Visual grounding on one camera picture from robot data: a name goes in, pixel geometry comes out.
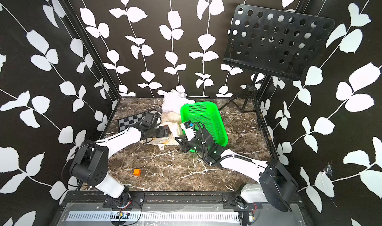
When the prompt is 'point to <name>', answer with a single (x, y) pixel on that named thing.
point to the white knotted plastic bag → (173, 101)
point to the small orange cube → (137, 172)
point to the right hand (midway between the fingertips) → (174, 138)
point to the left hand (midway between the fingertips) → (164, 129)
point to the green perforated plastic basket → (207, 113)
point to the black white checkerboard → (126, 123)
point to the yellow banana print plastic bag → (173, 120)
